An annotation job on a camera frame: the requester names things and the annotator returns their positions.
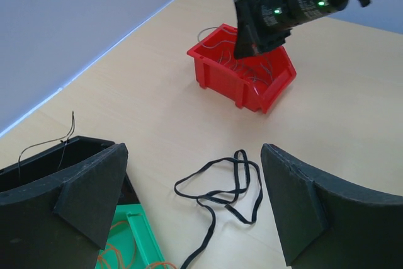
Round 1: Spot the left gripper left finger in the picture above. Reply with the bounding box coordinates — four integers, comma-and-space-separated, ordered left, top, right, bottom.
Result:
1, 144, 128, 268

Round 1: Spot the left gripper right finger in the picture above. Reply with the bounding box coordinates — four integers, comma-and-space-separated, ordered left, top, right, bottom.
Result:
261, 144, 402, 268

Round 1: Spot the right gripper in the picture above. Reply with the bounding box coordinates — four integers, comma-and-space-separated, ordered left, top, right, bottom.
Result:
233, 0, 290, 60

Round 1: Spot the grey thin wire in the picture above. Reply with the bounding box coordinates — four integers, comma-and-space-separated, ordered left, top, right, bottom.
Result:
197, 26, 275, 89

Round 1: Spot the orange thin wire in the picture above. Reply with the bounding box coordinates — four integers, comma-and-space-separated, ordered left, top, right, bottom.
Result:
96, 221, 177, 269

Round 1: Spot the black cable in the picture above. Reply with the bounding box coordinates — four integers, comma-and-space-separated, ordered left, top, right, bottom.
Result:
174, 149, 264, 269

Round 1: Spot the black thin speckled wire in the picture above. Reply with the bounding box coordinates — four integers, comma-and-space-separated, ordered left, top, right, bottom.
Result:
17, 110, 76, 175

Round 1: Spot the red plastic bin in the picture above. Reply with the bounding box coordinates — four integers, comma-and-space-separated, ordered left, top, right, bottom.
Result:
187, 23, 297, 114

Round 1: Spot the black plastic bin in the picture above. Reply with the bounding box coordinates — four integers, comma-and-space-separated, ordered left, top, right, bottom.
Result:
0, 135, 141, 205

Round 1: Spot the green plastic bin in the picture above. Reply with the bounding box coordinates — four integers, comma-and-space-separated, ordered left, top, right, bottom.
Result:
96, 203, 167, 268

